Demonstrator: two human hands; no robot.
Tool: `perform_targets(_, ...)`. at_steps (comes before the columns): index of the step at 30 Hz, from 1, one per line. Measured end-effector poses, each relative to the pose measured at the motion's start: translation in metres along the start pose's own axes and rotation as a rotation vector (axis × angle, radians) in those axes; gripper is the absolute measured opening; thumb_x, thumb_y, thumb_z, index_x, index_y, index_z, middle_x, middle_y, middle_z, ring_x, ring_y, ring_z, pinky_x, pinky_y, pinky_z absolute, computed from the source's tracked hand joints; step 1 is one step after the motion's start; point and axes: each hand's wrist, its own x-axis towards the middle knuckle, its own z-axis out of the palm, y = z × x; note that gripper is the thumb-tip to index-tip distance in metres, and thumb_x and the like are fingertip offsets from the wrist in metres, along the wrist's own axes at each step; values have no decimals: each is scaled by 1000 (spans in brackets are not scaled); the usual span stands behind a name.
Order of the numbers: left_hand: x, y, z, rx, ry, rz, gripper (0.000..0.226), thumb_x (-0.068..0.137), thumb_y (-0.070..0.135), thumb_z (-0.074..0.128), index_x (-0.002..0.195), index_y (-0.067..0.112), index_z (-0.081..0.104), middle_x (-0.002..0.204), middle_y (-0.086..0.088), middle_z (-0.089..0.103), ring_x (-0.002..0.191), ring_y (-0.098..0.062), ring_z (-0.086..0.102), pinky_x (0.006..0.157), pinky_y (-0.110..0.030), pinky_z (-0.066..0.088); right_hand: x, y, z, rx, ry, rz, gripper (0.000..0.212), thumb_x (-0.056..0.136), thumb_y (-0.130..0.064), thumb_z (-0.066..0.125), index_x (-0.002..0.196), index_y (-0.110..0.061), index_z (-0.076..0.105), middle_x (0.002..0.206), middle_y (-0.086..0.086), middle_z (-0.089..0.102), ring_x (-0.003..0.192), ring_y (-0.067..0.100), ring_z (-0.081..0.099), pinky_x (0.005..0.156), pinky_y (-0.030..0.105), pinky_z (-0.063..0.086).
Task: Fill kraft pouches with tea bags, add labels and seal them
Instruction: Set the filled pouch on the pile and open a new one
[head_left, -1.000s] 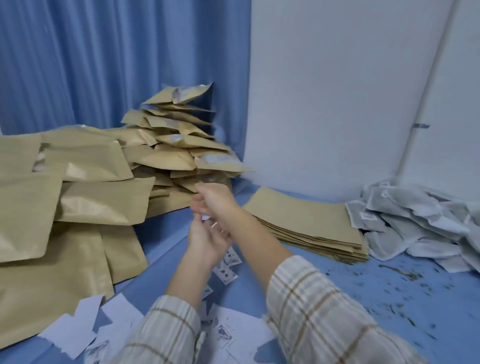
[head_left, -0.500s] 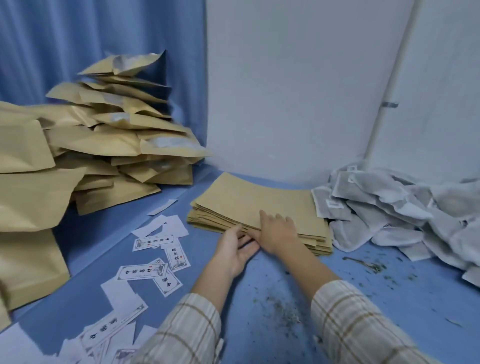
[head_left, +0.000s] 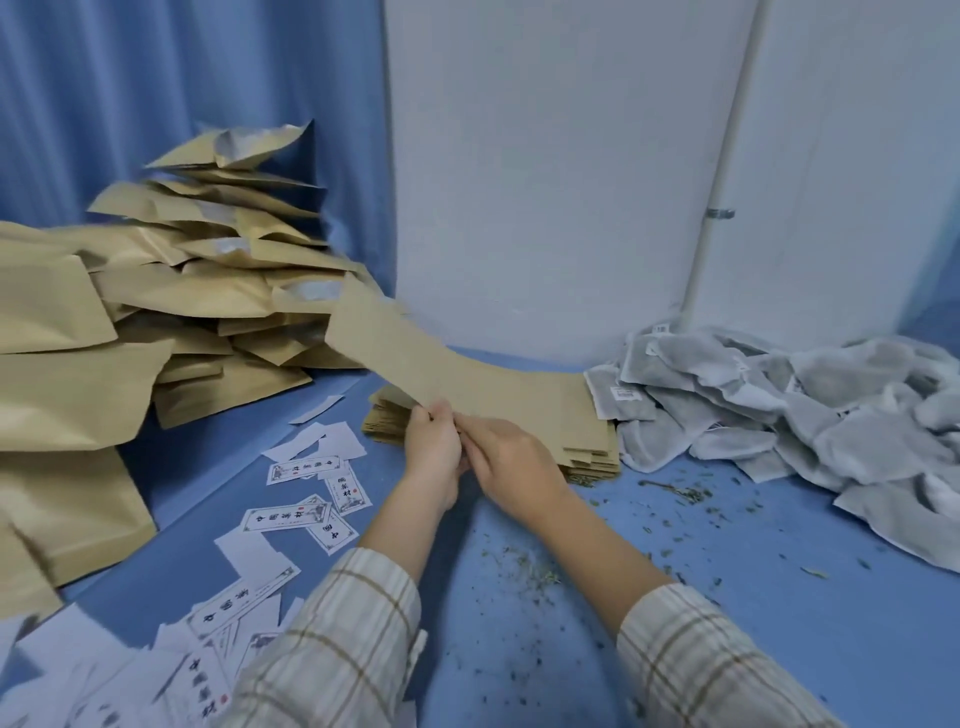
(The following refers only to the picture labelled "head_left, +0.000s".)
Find person's right hand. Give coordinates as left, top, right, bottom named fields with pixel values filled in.
left=452, top=412, right=575, bottom=526

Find person's left hand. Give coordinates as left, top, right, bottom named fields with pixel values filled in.
left=403, top=399, right=470, bottom=515

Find stack of kraft pouches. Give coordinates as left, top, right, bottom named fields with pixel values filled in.
left=362, top=367, right=624, bottom=487

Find kraft paper pouch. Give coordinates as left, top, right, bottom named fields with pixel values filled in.
left=323, top=272, right=519, bottom=423

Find white paper labels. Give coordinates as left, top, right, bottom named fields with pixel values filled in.
left=0, top=395, right=429, bottom=728

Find pile of white tea bags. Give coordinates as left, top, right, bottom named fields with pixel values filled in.
left=583, top=322, right=960, bottom=575

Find pile of kraft pouches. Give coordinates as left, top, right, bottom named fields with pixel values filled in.
left=0, top=119, right=410, bottom=624

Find person's left forearm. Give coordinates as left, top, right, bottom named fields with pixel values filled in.
left=217, top=479, right=459, bottom=728

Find blue table cover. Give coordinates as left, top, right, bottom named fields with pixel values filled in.
left=0, top=344, right=960, bottom=728

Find blue curtain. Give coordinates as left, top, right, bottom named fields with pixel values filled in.
left=896, top=254, right=960, bottom=354
left=0, top=0, right=397, bottom=294

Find white wall pipe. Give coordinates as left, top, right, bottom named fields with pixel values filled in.
left=678, top=0, right=772, bottom=324

